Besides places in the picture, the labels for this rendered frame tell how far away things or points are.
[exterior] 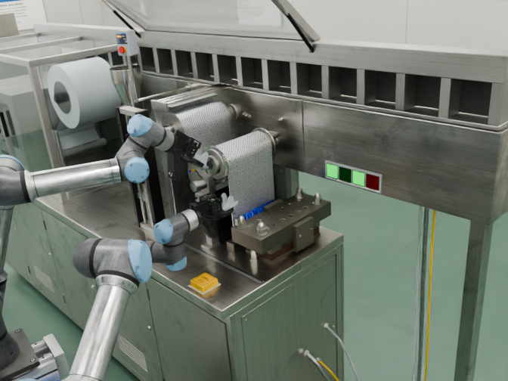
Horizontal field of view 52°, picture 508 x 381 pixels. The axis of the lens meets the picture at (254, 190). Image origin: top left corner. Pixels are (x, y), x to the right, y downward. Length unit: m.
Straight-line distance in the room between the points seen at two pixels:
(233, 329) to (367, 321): 1.45
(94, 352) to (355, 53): 1.22
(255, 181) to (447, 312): 1.65
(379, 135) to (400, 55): 0.28
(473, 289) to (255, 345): 0.82
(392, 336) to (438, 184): 1.45
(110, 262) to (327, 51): 1.03
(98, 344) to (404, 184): 1.09
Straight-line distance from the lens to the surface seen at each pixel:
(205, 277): 1.88
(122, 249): 1.47
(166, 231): 1.78
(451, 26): 4.27
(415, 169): 1.81
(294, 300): 2.04
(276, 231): 1.91
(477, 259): 2.03
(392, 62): 1.76
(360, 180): 1.94
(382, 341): 3.03
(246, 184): 2.02
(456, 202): 1.78
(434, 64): 1.70
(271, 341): 2.03
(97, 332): 1.41
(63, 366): 1.99
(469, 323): 2.19
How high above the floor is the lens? 1.94
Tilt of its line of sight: 24 degrees down
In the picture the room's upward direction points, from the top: 5 degrees counter-clockwise
